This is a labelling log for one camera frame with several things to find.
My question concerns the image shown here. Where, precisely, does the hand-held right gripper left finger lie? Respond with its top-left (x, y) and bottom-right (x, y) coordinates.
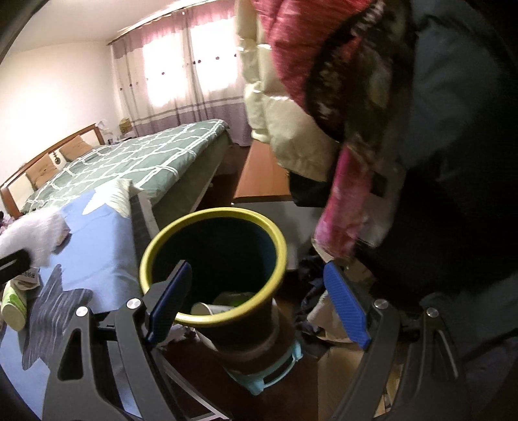
top-left (40, 261), bottom-right (193, 421)

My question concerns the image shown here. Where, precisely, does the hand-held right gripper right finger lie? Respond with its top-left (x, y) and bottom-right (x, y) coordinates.
top-left (323, 260), bottom-right (462, 421)

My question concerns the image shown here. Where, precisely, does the yellow rimmed dark trash bin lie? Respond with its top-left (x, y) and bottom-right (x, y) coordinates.
top-left (140, 207), bottom-right (304, 395)

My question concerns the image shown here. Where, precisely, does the person's left forearm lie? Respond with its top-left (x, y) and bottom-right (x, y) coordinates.
top-left (0, 206), bottom-right (71, 268)

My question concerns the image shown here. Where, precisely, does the printed paper wrapper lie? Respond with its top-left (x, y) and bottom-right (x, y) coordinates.
top-left (12, 269), bottom-right (42, 290)

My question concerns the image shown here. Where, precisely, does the white paper cup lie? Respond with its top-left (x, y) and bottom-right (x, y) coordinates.
top-left (191, 302), bottom-right (235, 317)

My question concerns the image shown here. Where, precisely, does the green paper cup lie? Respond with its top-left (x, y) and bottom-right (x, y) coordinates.
top-left (0, 281), bottom-right (30, 331)

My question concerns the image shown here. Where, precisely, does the green wrapper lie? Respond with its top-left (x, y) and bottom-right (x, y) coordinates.
top-left (212, 291), bottom-right (254, 308)

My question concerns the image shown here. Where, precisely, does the blue star print tablecloth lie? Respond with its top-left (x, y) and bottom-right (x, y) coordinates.
top-left (0, 178), bottom-right (164, 421)

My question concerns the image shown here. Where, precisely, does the brown pillow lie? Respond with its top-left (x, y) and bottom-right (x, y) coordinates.
top-left (25, 156), bottom-right (61, 189)
top-left (60, 136), bottom-right (98, 163)

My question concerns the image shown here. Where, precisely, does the pink floral cloth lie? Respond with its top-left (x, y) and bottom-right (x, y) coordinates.
top-left (313, 140), bottom-right (406, 260)

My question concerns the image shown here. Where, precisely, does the wooden bed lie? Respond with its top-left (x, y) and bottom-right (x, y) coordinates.
top-left (0, 119), bottom-right (237, 227)

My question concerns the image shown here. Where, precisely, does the green checkered duvet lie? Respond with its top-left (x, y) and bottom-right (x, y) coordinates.
top-left (20, 119), bottom-right (227, 215)

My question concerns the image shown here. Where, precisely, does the wooden desk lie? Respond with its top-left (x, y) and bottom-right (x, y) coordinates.
top-left (232, 140), bottom-right (299, 205)

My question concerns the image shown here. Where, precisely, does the dark blue jacket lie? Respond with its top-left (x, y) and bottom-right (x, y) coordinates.
top-left (344, 0), bottom-right (518, 367)

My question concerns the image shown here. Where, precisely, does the pink white curtain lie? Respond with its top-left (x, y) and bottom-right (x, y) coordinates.
top-left (111, 0), bottom-right (260, 147)

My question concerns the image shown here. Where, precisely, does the red knit garment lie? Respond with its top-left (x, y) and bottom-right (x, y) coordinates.
top-left (250, 0), bottom-right (378, 115)

